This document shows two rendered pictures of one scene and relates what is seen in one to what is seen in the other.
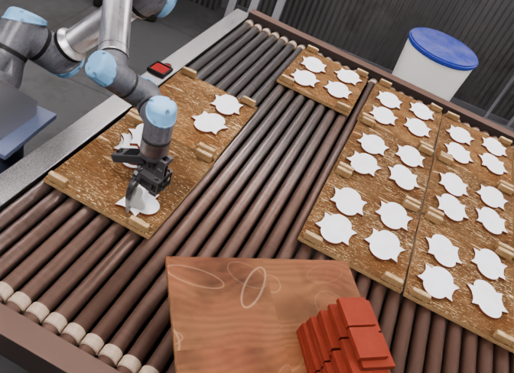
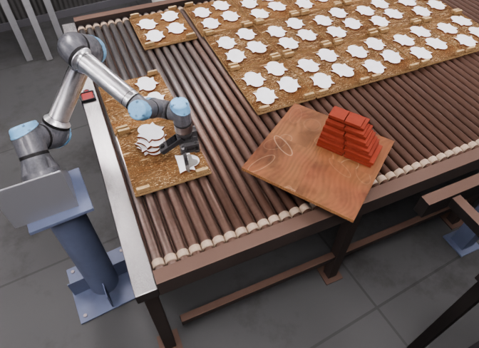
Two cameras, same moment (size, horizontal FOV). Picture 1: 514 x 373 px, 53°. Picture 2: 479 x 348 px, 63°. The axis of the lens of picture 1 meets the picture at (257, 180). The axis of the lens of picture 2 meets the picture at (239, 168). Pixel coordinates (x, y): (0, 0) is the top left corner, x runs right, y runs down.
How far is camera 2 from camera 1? 0.76 m
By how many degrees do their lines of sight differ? 25
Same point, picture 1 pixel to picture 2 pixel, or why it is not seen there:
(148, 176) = (191, 145)
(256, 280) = (280, 142)
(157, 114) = (184, 108)
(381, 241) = (286, 84)
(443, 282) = (323, 78)
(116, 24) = (119, 83)
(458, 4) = not seen: outside the picture
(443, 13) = not seen: outside the picture
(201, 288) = (269, 165)
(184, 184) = not seen: hidden behind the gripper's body
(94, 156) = (137, 165)
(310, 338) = (327, 141)
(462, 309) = (340, 83)
